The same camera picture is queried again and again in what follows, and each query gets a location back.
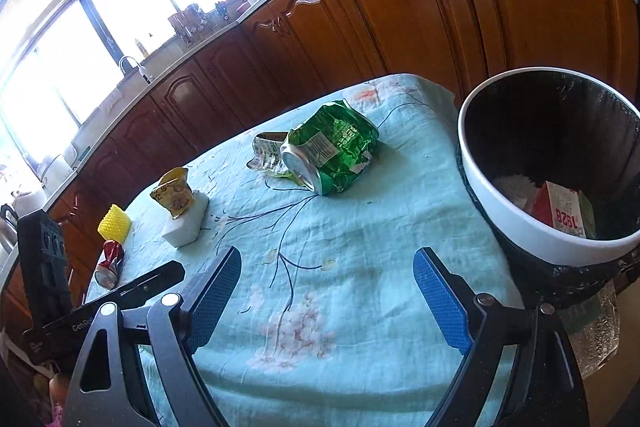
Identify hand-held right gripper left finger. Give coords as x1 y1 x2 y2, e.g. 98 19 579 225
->
64 245 243 427

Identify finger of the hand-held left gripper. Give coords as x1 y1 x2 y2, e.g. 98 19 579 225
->
42 259 187 344

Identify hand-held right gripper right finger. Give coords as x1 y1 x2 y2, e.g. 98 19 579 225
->
413 246 592 427

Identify white rimmed trash bin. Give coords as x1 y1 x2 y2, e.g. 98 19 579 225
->
457 66 640 310

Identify white foam fruit net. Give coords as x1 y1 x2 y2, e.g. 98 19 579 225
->
494 174 540 211

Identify red white carton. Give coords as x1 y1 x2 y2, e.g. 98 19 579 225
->
531 180 587 239

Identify green drink carton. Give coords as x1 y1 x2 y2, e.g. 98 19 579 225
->
579 199 599 239

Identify crushed green can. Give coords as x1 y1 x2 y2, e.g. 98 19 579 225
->
279 99 379 197

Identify crushed red can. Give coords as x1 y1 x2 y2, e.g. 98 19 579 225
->
93 239 126 291

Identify yellow foam net sleeve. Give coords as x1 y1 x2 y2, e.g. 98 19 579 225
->
97 203 132 242

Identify white foam block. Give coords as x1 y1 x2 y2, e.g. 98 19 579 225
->
160 189 210 249

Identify yellow green snack packet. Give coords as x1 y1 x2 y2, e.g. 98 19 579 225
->
149 166 196 219

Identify clear plastic bag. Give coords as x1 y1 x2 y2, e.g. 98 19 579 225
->
557 279 622 379

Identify green white packet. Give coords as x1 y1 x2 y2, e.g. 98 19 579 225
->
244 131 292 178

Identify sink faucet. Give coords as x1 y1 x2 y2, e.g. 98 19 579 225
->
118 55 152 84

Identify kitchen window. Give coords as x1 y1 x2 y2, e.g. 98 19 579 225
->
0 0 246 172

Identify white kitchen countertop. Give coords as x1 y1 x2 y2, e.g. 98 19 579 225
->
0 0 566 288

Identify utensil rack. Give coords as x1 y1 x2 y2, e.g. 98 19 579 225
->
167 3 209 44

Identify wooden lower cabinets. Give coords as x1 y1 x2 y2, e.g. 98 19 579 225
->
0 0 636 343

